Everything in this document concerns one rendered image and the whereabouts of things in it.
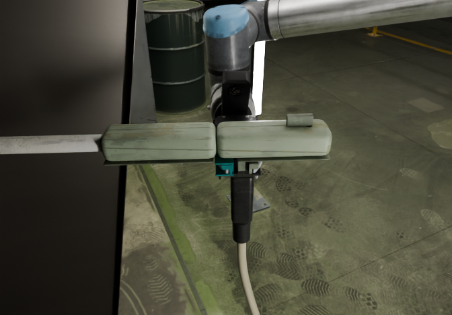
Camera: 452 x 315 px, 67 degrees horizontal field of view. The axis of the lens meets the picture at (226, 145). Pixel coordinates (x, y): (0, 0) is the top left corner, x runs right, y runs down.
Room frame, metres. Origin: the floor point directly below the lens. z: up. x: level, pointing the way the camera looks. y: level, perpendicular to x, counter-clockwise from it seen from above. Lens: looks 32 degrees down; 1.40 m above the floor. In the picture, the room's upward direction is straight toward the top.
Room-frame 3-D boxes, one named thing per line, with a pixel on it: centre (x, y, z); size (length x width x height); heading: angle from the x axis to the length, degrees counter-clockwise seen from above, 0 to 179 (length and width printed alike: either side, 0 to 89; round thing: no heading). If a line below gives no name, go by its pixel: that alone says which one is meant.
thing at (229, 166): (0.40, 0.00, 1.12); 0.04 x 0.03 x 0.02; 1
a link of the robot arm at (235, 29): (0.72, -0.01, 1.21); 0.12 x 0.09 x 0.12; 158
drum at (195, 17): (2.99, 0.47, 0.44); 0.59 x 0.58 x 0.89; 39
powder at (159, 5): (3.00, 0.47, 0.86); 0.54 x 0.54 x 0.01
